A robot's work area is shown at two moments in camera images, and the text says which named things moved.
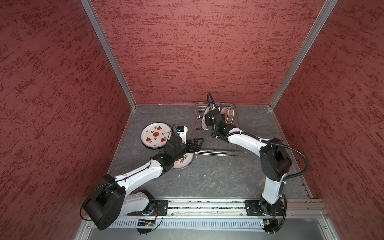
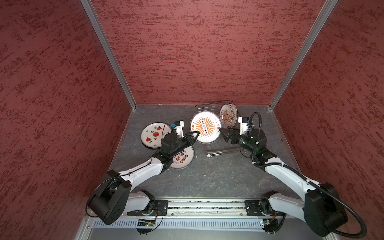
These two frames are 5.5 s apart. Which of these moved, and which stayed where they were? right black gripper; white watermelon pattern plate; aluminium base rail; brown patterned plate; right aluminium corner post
Moved: right black gripper; brown patterned plate
Stayed: white watermelon pattern plate; right aluminium corner post; aluminium base rail
